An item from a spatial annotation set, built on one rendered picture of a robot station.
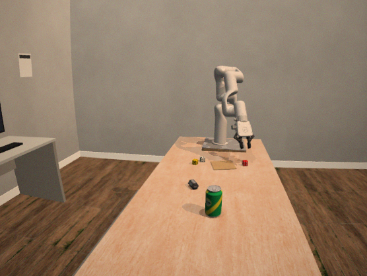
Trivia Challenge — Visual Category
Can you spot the green drink can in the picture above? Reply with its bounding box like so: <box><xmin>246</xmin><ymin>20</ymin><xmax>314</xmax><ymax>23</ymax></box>
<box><xmin>205</xmin><ymin>185</ymin><xmax>222</xmax><ymax>217</ymax></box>

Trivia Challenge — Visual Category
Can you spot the tan square mat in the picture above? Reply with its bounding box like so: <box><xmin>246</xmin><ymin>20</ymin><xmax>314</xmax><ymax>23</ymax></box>
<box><xmin>211</xmin><ymin>160</ymin><xmax>237</xmax><ymax>170</ymax></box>

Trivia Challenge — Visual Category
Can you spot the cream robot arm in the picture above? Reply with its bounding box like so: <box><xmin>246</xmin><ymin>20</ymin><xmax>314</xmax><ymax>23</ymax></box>
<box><xmin>212</xmin><ymin>66</ymin><xmax>248</xmax><ymax>145</ymax></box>

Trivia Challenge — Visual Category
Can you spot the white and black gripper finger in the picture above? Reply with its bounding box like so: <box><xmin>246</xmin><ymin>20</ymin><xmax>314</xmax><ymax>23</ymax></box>
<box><xmin>234</xmin><ymin>132</ymin><xmax>244</xmax><ymax>149</ymax></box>
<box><xmin>246</xmin><ymin>135</ymin><xmax>255</xmax><ymax>149</ymax></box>

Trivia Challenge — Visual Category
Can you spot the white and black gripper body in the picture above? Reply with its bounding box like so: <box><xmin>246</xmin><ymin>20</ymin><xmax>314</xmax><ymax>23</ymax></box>
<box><xmin>235</xmin><ymin>120</ymin><xmax>253</xmax><ymax>138</ymax></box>

